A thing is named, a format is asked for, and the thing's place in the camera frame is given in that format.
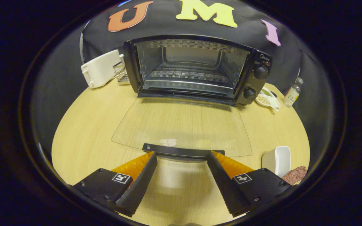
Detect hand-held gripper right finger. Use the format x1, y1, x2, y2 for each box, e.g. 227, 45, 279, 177
207, 150, 291, 218

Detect white divided grain dish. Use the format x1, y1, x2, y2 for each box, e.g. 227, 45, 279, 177
255, 87, 281, 111

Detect black toaster oven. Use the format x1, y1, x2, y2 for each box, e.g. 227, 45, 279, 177
111, 34, 273, 162

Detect red meat slice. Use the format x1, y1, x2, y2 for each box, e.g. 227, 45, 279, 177
282, 166, 308, 186

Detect white bread toaster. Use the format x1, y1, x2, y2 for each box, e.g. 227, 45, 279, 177
80, 49, 122, 89

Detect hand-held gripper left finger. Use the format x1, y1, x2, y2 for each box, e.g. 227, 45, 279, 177
73, 151, 158, 217

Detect metal wire rack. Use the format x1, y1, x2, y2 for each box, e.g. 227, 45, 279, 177
113, 54, 130, 86

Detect white foam tray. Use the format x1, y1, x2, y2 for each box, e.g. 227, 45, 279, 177
261, 146, 291, 178

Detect small clear bottle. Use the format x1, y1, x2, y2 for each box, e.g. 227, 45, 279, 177
283, 77, 304, 108

